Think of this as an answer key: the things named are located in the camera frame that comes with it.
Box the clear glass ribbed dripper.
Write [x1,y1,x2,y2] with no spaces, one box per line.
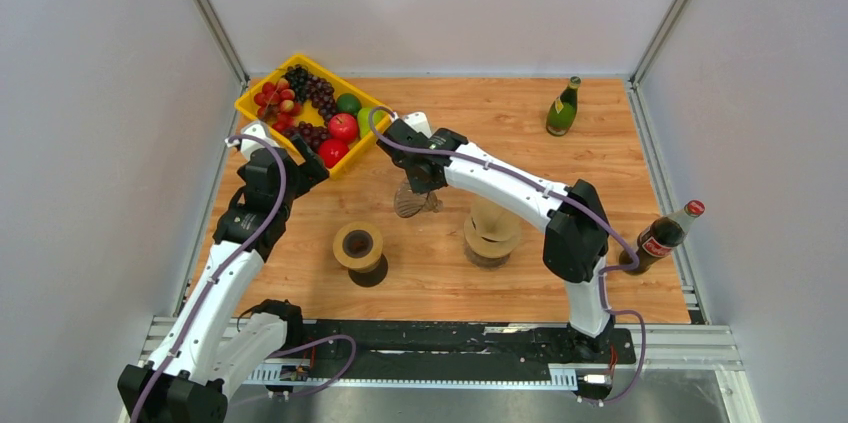
[393,180,443,218]

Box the brown paper filter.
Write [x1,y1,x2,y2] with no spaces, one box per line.
[469,197,521,243]

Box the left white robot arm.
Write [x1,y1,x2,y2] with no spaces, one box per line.
[118,132,329,422]

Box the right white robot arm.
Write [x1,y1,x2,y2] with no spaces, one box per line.
[376,119,612,361]

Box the red apple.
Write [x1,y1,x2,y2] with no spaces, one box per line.
[327,113,359,144]
[318,138,350,169]

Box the green pear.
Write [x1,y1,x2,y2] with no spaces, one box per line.
[356,107,385,139]

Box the green lime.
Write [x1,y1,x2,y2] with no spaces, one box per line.
[336,93,362,117]

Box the dark purple grape bunch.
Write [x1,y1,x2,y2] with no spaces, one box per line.
[284,65,339,122]

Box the yellow plastic fruit tray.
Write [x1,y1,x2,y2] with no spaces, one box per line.
[235,54,380,179]

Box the glass server with wooden collar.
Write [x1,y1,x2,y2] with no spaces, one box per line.
[463,216,522,270]

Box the red glass carafe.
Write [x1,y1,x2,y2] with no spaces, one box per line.
[348,255,389,288]

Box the green glass bottle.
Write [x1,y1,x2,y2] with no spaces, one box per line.
[545,76,582,137]

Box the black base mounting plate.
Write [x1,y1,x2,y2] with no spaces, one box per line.
[248,319,638,385]

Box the cola bottle red cap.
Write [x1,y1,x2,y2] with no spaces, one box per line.
[626,200,706,275]

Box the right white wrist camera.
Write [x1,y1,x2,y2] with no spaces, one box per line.
[399,112,432,138]

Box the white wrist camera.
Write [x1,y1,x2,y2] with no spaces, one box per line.
[399,112,432,138]
[224,121,278,161]

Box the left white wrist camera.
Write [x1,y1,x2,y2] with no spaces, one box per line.
[224,121,278,161]

